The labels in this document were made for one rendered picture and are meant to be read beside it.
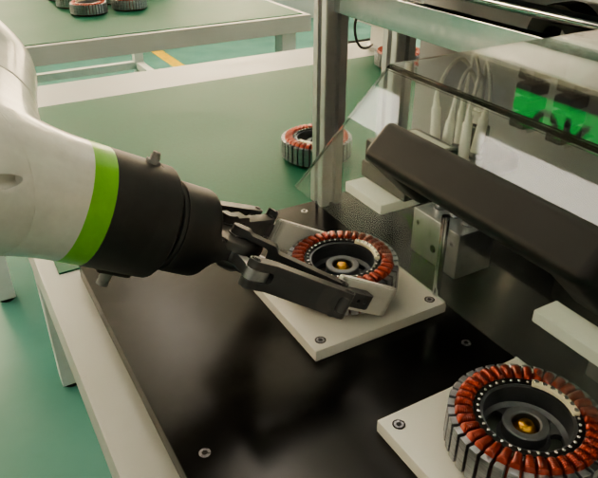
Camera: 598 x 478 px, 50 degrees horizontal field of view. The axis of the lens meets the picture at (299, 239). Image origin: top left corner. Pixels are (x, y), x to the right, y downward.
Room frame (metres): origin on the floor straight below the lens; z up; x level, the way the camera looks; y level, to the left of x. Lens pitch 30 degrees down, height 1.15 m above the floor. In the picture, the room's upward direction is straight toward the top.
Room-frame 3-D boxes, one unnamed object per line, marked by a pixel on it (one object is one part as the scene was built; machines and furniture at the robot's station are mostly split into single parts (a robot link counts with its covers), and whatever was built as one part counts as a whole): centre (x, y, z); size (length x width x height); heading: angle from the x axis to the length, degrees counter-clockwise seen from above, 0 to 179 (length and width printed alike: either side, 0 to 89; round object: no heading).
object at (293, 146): (0.95, -0.03, 0.77); 0.11 x 0.11 x 0.04
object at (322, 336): (0.54, -0.04, 0.78); 0.15 x 0.15 x 0.01; 30
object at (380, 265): (0.54, -0.04, 0.80); 0.11 x 0.11 x 0.04
